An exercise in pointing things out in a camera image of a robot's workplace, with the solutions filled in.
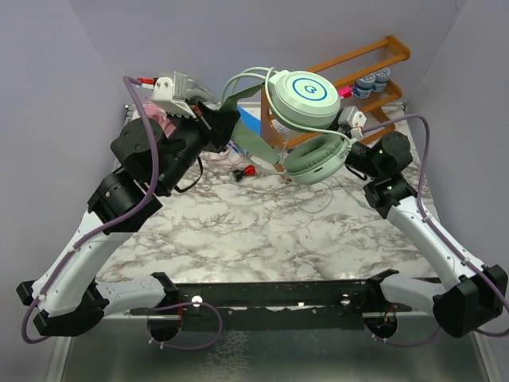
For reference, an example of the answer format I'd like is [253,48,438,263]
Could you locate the pink grey headphones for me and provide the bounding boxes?
[138,76,219,137]

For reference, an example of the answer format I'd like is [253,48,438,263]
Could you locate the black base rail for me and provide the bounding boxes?
[130,278,414,332]

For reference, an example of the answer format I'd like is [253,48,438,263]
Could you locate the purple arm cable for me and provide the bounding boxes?
[20,75,226,352]
[357,114,509,346]

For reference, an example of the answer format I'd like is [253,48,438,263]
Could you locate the blue white jar right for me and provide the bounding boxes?
[372,67,391,92]

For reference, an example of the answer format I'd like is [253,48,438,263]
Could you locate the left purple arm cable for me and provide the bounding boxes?
[20,75,226,352]

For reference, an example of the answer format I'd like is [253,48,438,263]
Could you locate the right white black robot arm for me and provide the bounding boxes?
[346,131,508,338]

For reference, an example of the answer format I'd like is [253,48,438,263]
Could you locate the pink marker pen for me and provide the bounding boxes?
[338,86,352,99]

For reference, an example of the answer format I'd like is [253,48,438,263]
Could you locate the mint green headphones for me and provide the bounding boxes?
[221,67,355,185]

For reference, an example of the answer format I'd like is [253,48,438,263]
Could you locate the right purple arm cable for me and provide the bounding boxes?
[357,114,509,346]

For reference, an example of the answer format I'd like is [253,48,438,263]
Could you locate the blue notebook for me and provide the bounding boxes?
[238,106,261,135]

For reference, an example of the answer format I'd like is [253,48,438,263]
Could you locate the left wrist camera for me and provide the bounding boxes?
[136,71,196,119]

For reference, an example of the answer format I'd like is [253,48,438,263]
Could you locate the wooden three-tier rack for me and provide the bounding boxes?
[260,34,411,185]

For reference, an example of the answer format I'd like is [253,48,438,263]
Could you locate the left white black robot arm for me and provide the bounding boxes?
[16,101,240,340]

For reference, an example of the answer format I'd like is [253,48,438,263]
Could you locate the blue white jar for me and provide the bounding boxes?
[372,67,391,92]
[353,73,375,99]

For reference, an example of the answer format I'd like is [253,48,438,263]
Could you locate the blue white jar left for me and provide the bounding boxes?
[353,73,375,99]

